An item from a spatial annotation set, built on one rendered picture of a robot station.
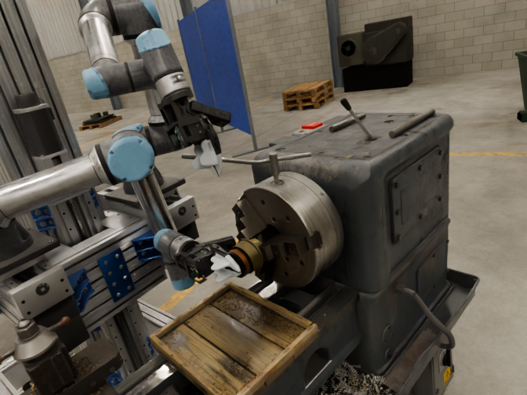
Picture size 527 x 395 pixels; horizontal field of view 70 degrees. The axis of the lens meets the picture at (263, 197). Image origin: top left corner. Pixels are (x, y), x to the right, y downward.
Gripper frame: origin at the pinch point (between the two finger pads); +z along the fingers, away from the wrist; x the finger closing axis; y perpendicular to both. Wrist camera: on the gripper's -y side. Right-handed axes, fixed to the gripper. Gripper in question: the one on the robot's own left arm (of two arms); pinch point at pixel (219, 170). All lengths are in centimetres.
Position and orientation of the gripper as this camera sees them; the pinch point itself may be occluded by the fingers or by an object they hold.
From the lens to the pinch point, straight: 94.1
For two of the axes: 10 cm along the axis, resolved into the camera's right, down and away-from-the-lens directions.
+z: 4.1, 9.1, 1.1
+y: -7.0, 3.9, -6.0
